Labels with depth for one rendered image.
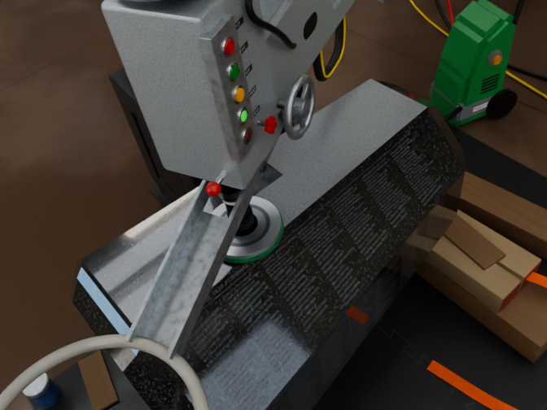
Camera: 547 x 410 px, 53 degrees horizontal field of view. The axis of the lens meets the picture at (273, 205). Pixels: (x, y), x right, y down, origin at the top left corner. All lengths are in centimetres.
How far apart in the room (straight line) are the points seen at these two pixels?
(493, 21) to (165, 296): 209
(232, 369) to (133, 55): 81
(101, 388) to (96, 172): 131
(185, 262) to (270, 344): 34
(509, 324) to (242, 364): 111
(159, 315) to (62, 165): 215
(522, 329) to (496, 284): 18
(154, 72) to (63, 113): 271
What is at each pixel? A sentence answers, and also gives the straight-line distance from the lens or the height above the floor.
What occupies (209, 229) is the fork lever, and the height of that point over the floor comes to 101.
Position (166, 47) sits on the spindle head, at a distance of 102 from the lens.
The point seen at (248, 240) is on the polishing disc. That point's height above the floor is 89.
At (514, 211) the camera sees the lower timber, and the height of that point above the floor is 13.
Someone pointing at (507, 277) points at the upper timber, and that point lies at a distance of 220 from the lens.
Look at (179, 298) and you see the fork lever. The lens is 131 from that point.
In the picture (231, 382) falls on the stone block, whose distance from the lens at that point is 147.
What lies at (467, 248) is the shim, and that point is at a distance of 224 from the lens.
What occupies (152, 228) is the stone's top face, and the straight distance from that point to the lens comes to 160.
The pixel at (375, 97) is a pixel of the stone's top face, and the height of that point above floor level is 87.
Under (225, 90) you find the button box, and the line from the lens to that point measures 100.
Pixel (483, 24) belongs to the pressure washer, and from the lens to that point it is 288.
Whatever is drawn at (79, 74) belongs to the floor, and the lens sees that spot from 408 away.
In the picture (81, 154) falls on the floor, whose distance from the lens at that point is 339.
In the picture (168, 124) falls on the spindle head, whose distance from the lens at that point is 116.
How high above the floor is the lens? 203
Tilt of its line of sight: 48 degrees down
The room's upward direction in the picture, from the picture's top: 11 degrees counter-clockwise
